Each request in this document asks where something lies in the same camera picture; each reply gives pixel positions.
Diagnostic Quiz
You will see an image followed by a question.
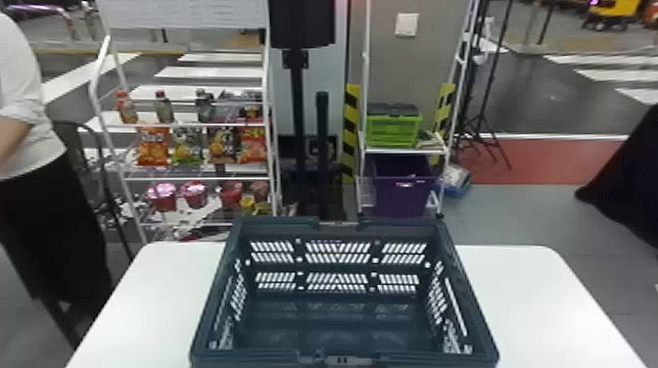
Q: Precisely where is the purple crate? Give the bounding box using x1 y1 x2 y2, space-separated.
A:
370 153 440 218

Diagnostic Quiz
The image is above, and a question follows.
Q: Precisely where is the green crate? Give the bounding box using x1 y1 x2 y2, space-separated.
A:
365 102 424 150

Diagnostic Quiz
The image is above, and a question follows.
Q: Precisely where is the red snack packet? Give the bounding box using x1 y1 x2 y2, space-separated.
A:
237 125 269 165

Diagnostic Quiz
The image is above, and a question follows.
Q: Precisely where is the white shelf trolley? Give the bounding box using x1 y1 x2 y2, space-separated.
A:
355 0 483 219

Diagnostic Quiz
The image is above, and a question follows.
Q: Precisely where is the red noodle cup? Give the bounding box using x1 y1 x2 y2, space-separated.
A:
217 180 245 209

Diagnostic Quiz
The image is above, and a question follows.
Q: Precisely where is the yellow snack packet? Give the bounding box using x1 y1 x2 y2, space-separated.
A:
207 126 238 165

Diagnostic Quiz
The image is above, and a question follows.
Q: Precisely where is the pink noodle cup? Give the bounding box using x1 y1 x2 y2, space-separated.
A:
145 182 179 213
180 180 210 209

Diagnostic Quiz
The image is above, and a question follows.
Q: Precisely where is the blue basket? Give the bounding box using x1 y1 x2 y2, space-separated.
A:
189 215 500 368

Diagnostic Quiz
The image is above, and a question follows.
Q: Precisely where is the green snack packet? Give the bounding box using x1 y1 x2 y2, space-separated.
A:
171 127 205 166

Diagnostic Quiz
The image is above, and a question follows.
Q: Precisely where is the dark bottle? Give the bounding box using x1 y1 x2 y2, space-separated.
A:
194 88 216 124

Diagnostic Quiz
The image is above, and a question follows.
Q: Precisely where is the orange snack packet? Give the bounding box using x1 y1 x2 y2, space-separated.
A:
135 126 171 167

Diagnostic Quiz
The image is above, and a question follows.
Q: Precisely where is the brown bottle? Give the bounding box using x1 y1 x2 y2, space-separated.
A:
154 90 175 124

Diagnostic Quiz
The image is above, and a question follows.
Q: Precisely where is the person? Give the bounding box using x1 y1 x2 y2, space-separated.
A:
0 12 115 351

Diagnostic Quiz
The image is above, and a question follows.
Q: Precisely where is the yellow black striped post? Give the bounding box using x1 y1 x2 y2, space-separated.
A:
341 83 362 185
433 81 457 139

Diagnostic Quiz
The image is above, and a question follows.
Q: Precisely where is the white wire rack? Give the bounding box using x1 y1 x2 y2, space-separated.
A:
86 0 283 244

